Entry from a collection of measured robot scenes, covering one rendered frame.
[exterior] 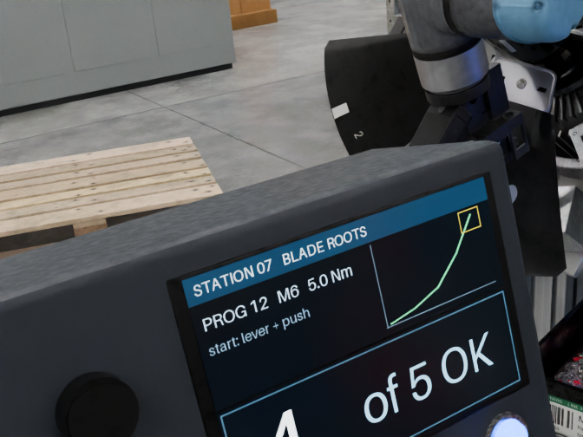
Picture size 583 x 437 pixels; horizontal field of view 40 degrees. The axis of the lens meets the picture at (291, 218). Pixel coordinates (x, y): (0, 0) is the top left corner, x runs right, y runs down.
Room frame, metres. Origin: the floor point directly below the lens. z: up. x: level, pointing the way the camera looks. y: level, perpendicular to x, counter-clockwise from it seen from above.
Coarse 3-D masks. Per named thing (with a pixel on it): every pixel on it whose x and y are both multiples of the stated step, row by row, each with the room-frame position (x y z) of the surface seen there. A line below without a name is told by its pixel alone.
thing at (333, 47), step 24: (336, 48) 1.28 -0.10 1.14; (360, 48) 1.24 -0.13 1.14; (384, 48) 1.21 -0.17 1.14; (408, 48) 1.18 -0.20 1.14; (336, 72) 1.27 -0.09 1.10; (360, 72) 1.23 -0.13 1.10; (384, 72) 1.20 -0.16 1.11; (408, 72) 1.18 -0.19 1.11; (336, 96) 1.26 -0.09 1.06; (360, 96) 1.23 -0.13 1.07; (384, 96) 1.20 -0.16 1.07; (408, 96) 1.18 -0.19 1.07; (336, 120) 1.25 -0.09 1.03; (360, 120) 1.22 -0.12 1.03; (384, 120) 1.20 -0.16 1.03; (408, 120) 1.18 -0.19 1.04; (360, 144) 1.22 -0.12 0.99; (384, 144) 1.19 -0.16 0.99
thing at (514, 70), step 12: (492, 60) 1.04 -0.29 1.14; (504, 60) 1.04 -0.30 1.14; (516, 60) 1.05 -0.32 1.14; (504, 72) 1.03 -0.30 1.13; (516, 72) 1.03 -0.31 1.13; (528, 72) 1.04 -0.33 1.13; (540, 72) 1.04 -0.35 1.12; (552, 72) 1.03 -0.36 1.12; (528, 84) 1.02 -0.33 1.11; (540, 84) 1.03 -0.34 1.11; (552, 84) 1.03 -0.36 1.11; (516, 96) 1.01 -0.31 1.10; (528, 96) 1.01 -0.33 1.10; (540, 96) 1.01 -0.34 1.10; (552, 96) 1.01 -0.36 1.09; (540, 108) 1.00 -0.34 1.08
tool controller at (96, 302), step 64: (256, 192) 0.37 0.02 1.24; (320, 192) 0.32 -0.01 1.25; (384, 192) 0.33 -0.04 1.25; (448, 192) 0.34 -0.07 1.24; (64, 256) 0.31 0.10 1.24; (128, 256) 0.28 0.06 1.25; (192, 256) 0.28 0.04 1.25; (256, 256) 0.29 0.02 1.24; (320, 256) 0.31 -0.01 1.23; (384, 256) 0.32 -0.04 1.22; (448, 256) 0.33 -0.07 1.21; (512, 256) 0.35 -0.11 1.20; (0, 320) 0.25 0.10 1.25; (64, 320) 0.25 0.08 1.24; (128, 320) 0.26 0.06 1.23; (192, 320) 0.27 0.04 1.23; (256, 320) 0.28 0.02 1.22; (320, 320) 0.30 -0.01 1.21; (384, 320) 0.31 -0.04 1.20; (448, 320) 0.32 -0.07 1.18; (512, 320) 0.34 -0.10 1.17; (0, 384) 0.24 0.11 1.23; (64, 384) 0.25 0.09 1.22; (128, 384) 0.25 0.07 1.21; (192, 384) 0.26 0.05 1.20; (256, 384) 0.27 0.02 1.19; (384, 384) 0.30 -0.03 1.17; (448, 384) 0.31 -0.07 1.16; (512, 384) 0.33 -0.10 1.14
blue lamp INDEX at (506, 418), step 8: (496, 416) 0.32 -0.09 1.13; (504, 416) 0.32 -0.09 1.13; (512, 416) 0.32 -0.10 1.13; (520, 416) 0.32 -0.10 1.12; (496, 424) 0.32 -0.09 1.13; (504, 424) 0.32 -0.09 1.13; (512, 424) 0.32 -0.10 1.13; (520, 424) 0.32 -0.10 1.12; (488, 432) 0.32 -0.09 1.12; (496, 432) 0.32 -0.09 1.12; (504, 432) 0.31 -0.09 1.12; (512, 432) 0.31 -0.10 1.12; (520, 432) 0.32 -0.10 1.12
